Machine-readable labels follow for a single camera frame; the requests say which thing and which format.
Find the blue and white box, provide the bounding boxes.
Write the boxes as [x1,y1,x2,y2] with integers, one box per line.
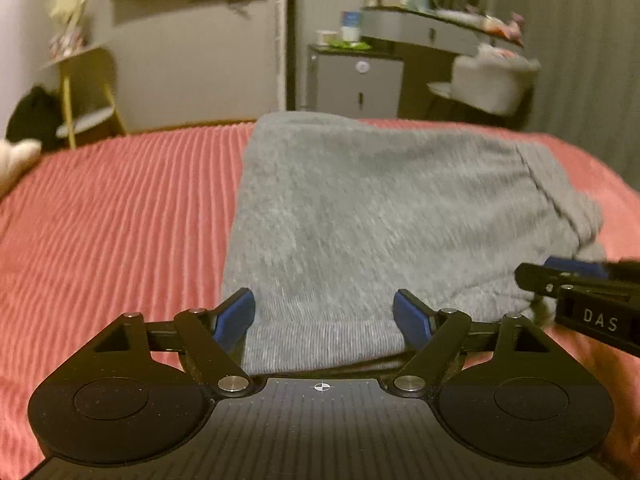
[340,11,362,42]

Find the black bag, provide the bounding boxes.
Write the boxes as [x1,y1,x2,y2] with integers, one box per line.
[7,85,67,154]

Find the pink plush toy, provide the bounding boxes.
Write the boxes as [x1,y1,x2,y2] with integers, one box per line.
[504,12,527,39]

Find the grey knitted sweater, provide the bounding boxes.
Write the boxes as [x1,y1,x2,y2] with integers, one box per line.
[220,111,607,377]

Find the yellow side table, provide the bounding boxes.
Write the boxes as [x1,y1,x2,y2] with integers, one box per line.
[42,45,129,149]

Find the pale yellow bouquet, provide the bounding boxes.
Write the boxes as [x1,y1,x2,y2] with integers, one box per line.
[47,0,94,59]

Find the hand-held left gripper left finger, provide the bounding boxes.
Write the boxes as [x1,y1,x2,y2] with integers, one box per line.
[92,288,256,396]

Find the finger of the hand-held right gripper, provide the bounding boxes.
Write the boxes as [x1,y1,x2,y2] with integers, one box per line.
[544,256,640,280]
[515,262,640,302]

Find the pink ribbed blanket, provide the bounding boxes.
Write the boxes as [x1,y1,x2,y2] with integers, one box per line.
[0,119,640,480]

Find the white plush toy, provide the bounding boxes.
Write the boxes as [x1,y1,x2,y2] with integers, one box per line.
[0,138,44,197]

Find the grey fluffy chair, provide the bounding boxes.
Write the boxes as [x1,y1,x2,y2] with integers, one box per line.
[427,42,543,129]

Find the grey vanity desk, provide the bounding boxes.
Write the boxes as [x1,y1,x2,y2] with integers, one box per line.
[360,6,526,117]

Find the grey mini fridge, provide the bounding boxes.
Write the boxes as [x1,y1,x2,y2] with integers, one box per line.
[306,44,405,117]

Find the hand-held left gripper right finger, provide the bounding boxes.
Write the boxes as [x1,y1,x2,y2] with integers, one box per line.
[392,288,551,397]

